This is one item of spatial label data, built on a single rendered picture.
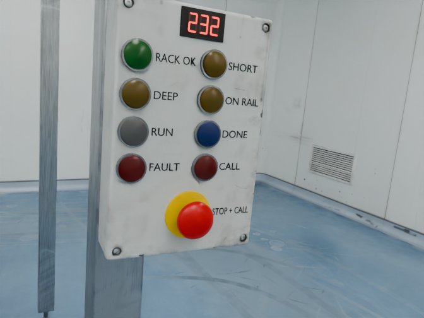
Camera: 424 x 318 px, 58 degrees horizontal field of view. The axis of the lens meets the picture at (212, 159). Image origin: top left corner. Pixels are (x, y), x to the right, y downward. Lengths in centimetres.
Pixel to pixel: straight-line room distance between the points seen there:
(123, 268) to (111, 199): 13
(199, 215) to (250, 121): 12
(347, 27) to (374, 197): 164
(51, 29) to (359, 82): 296
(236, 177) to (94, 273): 20
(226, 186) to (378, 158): 332
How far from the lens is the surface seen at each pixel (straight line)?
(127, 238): 41
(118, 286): 50
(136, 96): 37
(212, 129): 40
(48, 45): 153
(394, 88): 367
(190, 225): 39
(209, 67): 40
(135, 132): 37
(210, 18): 41
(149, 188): 40
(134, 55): 37
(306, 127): 434
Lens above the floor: 107
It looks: 10 degrees down
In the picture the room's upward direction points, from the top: 5 degrees clockwise
